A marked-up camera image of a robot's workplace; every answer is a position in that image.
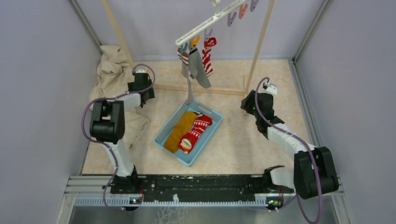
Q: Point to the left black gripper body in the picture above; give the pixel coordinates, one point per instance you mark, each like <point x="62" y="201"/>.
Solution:
<point x="150" y="93"/>

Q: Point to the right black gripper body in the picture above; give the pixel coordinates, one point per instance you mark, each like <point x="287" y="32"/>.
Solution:
<point x="250" y="106"/>

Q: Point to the mustard yellow sock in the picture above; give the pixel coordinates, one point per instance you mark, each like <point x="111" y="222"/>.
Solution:
<point x="184" y="124"/>

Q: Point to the purple clothes clip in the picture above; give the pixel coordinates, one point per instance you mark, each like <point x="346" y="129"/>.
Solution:
<point x="207" y="34"/>
<point x="253" y="4"/>
<point x="230" y="18"/>

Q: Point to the white plastic clip hanger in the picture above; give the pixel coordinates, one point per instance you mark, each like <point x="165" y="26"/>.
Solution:
<point x="219" y="14"/>

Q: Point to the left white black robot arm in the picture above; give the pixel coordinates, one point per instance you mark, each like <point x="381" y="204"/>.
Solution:
<point x="108" y="126"/>

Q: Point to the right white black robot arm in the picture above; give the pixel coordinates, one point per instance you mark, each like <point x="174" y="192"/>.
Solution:
<point x="313" y="169"/>

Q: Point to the teal clothes clip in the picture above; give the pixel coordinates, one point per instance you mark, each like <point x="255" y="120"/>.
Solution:
<point x="183" y="48"/>

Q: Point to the orange clothes clip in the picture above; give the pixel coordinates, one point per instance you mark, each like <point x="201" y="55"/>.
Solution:
<point x="194" y="41"/>

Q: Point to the salmon clothes clip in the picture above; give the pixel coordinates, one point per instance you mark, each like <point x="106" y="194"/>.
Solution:
<point x="242" y="9"/>

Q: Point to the beige crumpled cloth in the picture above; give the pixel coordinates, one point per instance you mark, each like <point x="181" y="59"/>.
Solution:
<point x="114" y="73"/>

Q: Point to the grey striped-cuff sock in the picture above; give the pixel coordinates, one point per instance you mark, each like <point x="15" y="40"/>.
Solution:
<point x="183" y="56"/>

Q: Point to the red white striped sock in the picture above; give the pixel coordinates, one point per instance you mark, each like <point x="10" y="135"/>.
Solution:
<point x="206" y="58"/>

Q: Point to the blue plastic basket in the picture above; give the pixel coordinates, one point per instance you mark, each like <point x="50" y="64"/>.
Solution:
<point x="188" y="159"/>

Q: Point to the red Santa Christmas sock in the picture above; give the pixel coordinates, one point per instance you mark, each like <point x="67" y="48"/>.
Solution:
<point x="189" y="140"/>

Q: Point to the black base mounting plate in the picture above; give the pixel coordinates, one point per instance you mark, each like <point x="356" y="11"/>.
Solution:
<point x="195" y="188"/>

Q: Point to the wooden clothes rack frame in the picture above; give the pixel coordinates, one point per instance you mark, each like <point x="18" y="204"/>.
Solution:
<point x="257" y="51"/>

